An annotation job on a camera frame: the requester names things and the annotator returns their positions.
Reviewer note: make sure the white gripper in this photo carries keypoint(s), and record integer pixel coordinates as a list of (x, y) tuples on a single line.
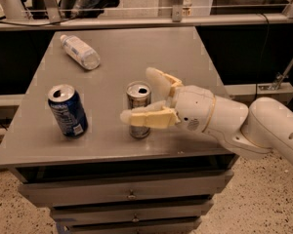
[(193, 107)]

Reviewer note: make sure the silver redbull can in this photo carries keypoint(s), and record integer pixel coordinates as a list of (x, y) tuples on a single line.
[(138, 96)]

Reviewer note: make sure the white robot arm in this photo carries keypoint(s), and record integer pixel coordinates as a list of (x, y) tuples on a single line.
[(250, 131)]

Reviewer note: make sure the blue pepsi can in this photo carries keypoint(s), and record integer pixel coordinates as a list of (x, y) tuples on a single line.
[(66, 105)]

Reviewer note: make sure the top grey drawer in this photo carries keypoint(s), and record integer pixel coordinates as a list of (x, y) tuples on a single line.
[(124, 189)]

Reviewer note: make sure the grey drawer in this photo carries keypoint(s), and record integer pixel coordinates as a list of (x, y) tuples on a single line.
[(132, 212), (157, 226), (124, 189)]

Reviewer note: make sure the clear plastic water bottle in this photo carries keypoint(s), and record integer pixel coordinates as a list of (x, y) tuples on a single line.
[(81, 52)]

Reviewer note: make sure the grey drawer cabinet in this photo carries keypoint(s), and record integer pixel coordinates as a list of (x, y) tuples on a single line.
[(35, 150)]

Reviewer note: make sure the middle grey drawer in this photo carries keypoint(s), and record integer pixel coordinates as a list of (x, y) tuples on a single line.
[(132, 212)]

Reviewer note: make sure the bottom grey drawer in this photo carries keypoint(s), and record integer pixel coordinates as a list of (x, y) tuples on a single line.
[(157, 226)]

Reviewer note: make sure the person in dark clothes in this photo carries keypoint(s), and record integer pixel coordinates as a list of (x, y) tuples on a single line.
[(80, 9)]

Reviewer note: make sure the grey metal rail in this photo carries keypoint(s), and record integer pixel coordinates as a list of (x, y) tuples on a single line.
[(108, 23)]

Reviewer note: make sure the grey metal post bracket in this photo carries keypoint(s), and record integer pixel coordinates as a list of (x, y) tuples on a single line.
[(177, 10)]

